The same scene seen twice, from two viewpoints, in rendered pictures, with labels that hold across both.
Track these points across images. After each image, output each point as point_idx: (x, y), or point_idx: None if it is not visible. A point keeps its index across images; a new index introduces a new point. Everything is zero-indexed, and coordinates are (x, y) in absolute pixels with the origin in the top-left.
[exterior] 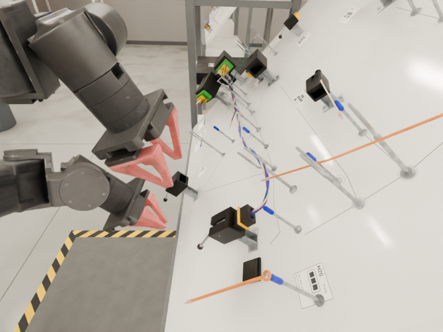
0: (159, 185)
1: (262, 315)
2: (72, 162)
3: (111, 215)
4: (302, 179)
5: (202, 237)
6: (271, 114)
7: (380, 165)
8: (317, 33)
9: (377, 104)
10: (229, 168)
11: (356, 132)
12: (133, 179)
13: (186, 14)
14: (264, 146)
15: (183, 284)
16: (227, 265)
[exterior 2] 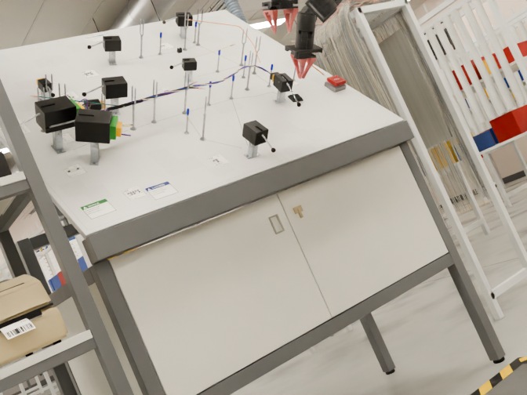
0: (291, 29)
1: (310, 93)
2: (303, 9)
3: (314, 48)
4: (241, 87)
5: (290, 132)
6: (171, 106)
7: (236, 69)
8: (81, 87)
9: (201, 68)
10: (223, 128)
11: (216, 73)
12: (289, 48)
13: None
14: (209, 103)
15: (327, 134)
16: (299, 110)
